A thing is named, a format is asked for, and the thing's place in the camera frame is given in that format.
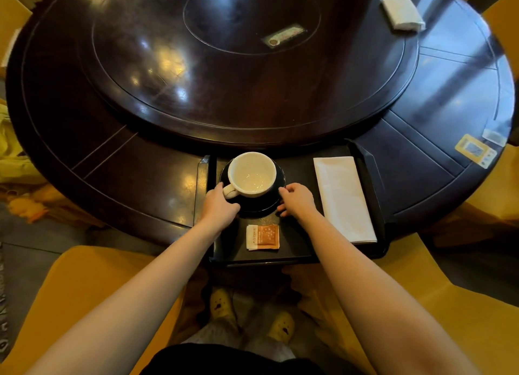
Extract dark wooden turntable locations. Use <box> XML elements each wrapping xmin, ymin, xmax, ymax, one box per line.
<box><xmin>78</xmin><ymin>0</ymin><xmax>421</xmax><ymax>145</ymax></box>

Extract white rectangular sticker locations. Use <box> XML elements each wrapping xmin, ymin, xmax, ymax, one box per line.
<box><xmin>482</xmin><ymin>128</ymin><xmax>508</xmax><ymax>147</ymax></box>

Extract person's right hand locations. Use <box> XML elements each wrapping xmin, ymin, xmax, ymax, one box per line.
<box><xmin>277</xmin><ymin>183</ymin><xmax>319</xmax><ymax>222</ymax></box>

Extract white coffee cup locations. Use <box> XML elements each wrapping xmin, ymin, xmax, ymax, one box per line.
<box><xmin>222</xmin><ymin>152</ymin><xmax>277</xmax><ymax>200</ymax></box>

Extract person's left forearm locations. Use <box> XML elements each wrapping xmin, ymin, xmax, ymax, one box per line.
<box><xmin>24</xmin><ymin>218</ymin><xmax>232</xmax><ymax>375</ymax></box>

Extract orange and white sugar packet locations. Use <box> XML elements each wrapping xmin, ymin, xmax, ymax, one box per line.
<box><xmin>246</xmin><ymin>224</ymin><xmax>281</xmax><ymax>251</ymax></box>

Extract person's right yellow slipper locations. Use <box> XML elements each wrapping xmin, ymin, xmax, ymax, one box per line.
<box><xmin>268</xmin><ymin>311</ymin><xmax>296</xmax><ymax>345</ymax></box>

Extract person's black shirt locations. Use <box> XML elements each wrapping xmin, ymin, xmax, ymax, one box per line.
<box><xmin>140</xmin><ymin>343</ymin><xmax>325</xmax><ymax>375</ymax></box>

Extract person's left yellow slipper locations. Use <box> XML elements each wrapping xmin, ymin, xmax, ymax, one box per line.
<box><xmin>209</xmin><ymin>287</ymin><xmax>237</xmax><ymax>320</ymax></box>

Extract person's yellow slipper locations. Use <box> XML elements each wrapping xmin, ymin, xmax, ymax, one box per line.
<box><xmin>268</xmin><ymin>311</ymin><xmax>296</xmax><ymax>345</ymax></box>
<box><xmin>209</xmin><ymin>287</ymin><xmax>237</xmax><ymax>320</ymax></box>

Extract black serving tray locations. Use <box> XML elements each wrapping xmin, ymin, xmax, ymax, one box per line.
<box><xmin>194</xmin><ymin>139</ymin><xmax>390</xmax><ymax>266</ymax></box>

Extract small label plate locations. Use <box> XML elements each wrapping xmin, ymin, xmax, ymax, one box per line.
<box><xmin>261</xmin><ymin>24</ymin><xmax>307</xmax><ymax>49</ymax></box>

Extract person's right forearm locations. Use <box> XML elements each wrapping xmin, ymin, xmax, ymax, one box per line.
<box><xmin>302</xmin><ymin>209</ymin><xmax>484</xmax><ymax>375</ymax></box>

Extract person's grey trousers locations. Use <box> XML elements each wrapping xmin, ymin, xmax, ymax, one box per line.
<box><xmin>182</xmin><ymin>294</ymin><xmax>297</xmax><ymax>363</ymax></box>

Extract folded white napkin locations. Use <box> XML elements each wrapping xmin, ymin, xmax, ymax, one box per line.
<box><xmin>313</xmin><ymin>156</ymin><xmax>378</xmax><ymax>245</ymax></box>

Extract black saucer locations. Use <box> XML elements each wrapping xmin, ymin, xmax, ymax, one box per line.
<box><xmin>219</xmin><ymin>158</ymin><xmax>286</xmax><ymax>214</ymax></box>

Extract person's left hand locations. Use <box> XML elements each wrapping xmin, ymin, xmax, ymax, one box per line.
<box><xmin>201</xmin><ymin>182</ymin><xmax>241</xmax><ymax>232</ymax></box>

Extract yellow square sticker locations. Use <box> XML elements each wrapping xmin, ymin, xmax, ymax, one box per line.
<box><xmin>454</xmin><ymin>134</ymin><xmax>498</xmax><ymax>169</ymax></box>

